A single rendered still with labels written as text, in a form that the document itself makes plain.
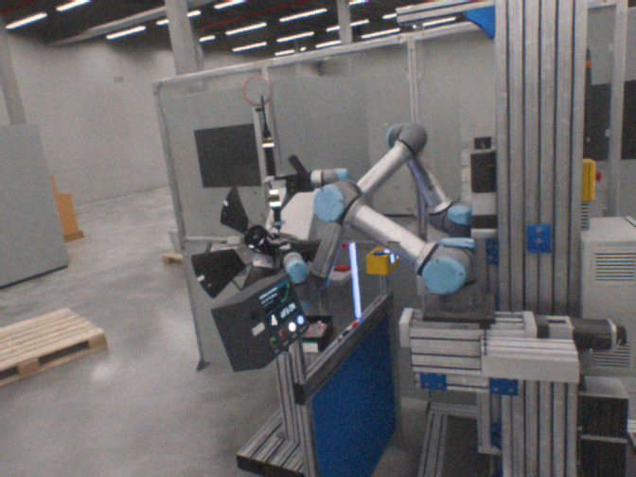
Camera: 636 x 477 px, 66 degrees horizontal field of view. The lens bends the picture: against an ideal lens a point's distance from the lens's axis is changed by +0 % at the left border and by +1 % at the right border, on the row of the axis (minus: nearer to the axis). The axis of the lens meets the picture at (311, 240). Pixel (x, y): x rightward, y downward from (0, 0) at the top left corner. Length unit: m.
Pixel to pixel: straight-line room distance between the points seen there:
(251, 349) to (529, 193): 1.03
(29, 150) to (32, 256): 1.41
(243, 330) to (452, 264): 0.63
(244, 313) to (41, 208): 6.54
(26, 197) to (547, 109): 6.78
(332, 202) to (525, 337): 0.74
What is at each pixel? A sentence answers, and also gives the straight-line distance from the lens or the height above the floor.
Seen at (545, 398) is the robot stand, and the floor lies 0.63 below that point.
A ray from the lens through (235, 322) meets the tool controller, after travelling 1.32.
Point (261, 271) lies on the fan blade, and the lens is 2.15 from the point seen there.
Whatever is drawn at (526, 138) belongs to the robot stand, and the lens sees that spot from 1.75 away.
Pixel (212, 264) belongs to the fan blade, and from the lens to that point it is 2.30.
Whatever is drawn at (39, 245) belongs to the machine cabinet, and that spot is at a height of 0.43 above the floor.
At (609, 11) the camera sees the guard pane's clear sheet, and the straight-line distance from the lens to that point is 2.51.
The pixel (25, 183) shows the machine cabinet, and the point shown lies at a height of 1.29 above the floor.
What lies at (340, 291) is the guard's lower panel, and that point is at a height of 0.69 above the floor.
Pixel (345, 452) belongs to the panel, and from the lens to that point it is 2.14.
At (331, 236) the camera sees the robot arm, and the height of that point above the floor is 1.28.
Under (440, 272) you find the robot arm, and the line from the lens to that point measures 1.49.
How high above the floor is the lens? 1.69
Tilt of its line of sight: 14 degrees down
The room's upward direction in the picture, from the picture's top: 6 degrees counter-clockwise
